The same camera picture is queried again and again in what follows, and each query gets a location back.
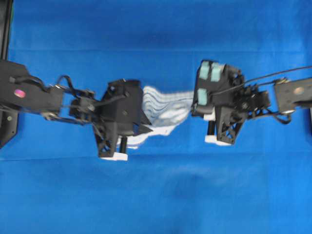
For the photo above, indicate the dark right edge mount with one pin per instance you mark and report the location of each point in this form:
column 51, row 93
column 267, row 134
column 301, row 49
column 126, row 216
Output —
column 310, row 121

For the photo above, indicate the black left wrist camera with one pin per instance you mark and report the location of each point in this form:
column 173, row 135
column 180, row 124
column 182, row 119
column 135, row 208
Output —
column 122, row 111

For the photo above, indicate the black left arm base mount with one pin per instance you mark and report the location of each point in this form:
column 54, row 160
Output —
column 8, row 126

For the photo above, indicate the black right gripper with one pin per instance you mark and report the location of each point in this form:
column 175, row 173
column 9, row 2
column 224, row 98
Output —
column 234, row 104

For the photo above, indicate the white blue striped towel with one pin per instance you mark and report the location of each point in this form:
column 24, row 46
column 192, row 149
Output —
column 165, row 111

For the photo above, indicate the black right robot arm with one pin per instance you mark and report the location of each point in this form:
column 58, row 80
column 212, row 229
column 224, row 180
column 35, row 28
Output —
column 289, row 95

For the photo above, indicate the black frame post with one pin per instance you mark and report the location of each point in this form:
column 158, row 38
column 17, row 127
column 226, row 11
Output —
column 6, row 11

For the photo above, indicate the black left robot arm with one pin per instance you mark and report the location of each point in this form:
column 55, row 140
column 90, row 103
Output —
column 21, row 92

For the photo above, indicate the blue table cloth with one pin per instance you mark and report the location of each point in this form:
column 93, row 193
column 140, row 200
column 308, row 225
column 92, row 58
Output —
column 51, row 179

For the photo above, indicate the black right wrist camera taped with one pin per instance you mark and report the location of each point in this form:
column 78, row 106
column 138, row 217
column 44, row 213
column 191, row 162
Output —
column 209, row 79

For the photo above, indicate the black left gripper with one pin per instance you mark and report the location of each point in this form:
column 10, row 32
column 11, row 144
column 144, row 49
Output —
column 85, row 109

